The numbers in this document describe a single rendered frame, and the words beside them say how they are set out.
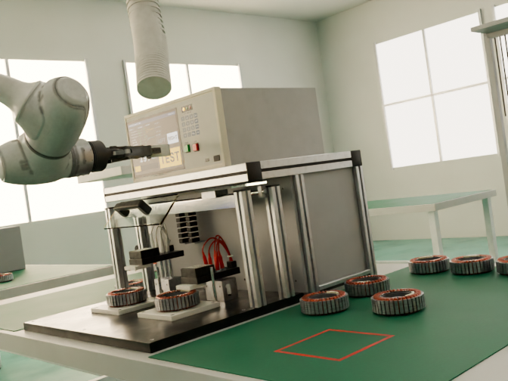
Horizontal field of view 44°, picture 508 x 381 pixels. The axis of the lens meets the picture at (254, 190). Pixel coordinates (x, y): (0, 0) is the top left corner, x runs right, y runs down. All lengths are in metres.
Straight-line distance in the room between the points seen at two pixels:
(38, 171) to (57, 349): 0.46
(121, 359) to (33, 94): 0.57
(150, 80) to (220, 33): 5.41
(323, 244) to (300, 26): 7.88
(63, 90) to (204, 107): 0.46
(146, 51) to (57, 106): 1.78
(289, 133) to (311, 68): 7.66
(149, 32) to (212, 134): 1.55
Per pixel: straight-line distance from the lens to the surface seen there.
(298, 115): 1.81
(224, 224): 1.82
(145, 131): 1.87
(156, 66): 2.99
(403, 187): 8.83
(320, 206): 1.69
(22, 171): 1.43
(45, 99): 1.32
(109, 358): 1.42
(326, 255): 1.69
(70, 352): 1.58
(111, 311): 1.76
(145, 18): 3.17
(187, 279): 1.65
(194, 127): 1.68
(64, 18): 7.15
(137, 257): 1.83
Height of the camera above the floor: 1.07
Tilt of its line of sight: 1 degrees down
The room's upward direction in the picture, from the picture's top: 8 degrees counter-clockwise
